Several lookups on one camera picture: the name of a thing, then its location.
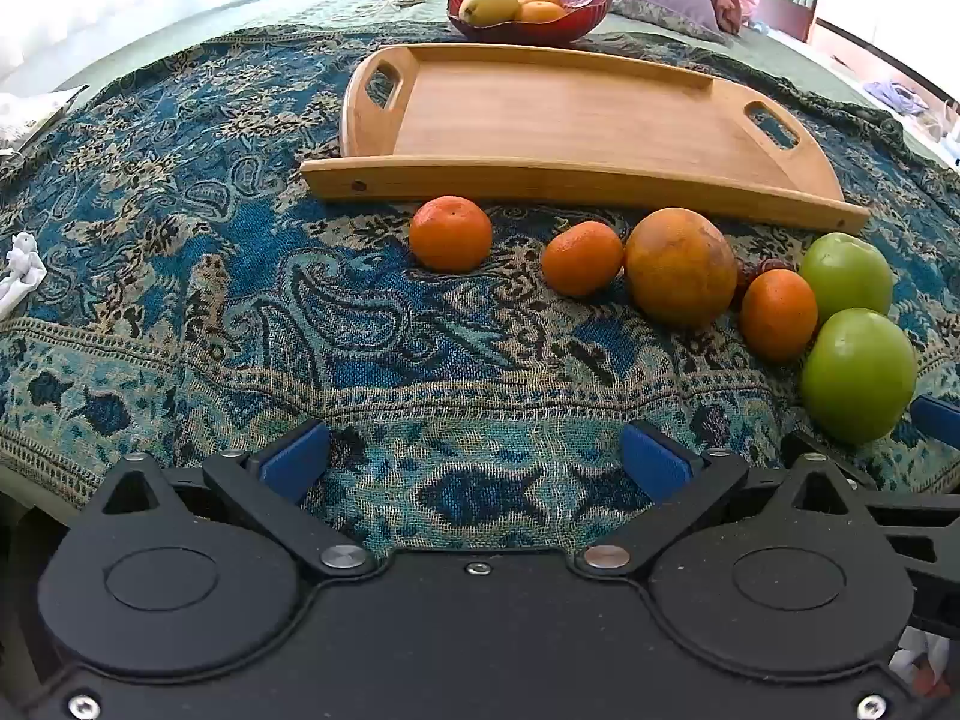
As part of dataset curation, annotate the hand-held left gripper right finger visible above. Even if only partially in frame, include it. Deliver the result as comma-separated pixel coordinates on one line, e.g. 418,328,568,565
574,418,862,580

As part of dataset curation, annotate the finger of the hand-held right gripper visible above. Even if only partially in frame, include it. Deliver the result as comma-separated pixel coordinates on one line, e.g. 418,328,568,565
910,394,960,442
780,430,960,632

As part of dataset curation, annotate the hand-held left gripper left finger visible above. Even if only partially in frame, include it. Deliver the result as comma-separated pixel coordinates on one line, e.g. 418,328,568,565
91,418,374,580

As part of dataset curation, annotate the green apple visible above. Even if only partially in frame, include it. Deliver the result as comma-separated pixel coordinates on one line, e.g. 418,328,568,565
798,307,918,445
797,232,894,325

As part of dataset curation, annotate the tangerine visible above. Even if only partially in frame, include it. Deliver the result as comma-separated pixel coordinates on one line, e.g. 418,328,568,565
739,268,819,362
541,221,626,298
409,196,494,274

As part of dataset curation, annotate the large yellowish orange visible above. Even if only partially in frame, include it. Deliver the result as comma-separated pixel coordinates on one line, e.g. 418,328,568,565
625,207,739,328

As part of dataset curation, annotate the wooden tray with handles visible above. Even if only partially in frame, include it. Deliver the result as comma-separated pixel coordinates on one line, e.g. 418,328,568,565
300,43,872,236

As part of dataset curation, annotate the blue paisley blanket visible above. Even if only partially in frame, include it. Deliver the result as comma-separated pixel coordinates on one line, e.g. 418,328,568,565
0,21,960,567

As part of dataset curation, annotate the blue cloth heap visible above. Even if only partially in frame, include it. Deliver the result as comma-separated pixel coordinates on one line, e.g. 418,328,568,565
861,78,929,118

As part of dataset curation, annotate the crumpled white tissue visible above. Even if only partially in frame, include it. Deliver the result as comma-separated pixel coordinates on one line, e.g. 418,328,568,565
0,232,43,320

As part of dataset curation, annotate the dark red wooden furniture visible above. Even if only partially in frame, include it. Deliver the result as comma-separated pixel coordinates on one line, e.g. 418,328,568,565
754,0,816,44

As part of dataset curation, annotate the white cloth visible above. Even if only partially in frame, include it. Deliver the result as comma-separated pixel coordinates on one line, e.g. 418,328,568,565
0,85,89,152

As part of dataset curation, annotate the yellow mango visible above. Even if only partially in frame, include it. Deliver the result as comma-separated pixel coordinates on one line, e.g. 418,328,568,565
459,0,523,26

